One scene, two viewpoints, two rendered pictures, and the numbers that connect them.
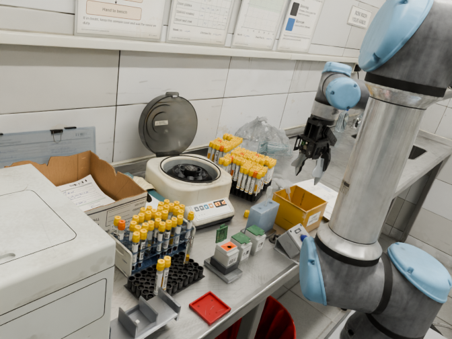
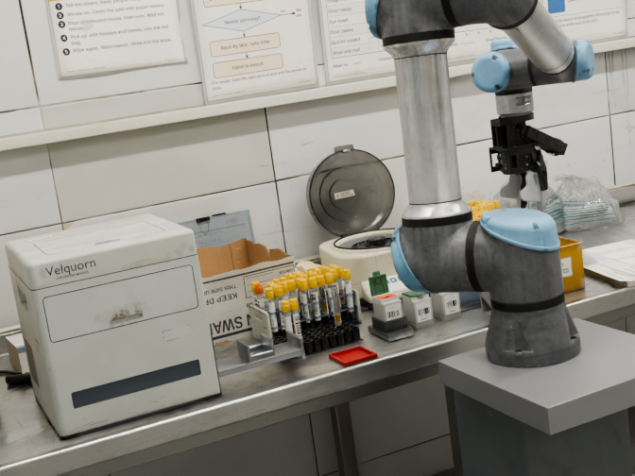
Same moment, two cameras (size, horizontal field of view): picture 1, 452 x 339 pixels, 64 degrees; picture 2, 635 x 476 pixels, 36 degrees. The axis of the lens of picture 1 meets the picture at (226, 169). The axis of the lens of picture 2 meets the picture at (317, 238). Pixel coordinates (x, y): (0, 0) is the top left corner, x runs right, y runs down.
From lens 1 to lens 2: 1.25 m
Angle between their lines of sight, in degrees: 31
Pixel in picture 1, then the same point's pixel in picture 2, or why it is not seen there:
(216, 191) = not seen: hidden behind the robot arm
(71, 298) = (163, 276)
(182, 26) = (347, 59)
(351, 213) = (409, 175)
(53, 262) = (143, 239)
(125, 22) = (264, 75)
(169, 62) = (339, 110)
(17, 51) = (150, 135)
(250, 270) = (430, 331)
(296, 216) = not seen: hidden behind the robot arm
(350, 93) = (490, 68)
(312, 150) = (506, 161)
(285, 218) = not seen: hidden behind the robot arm
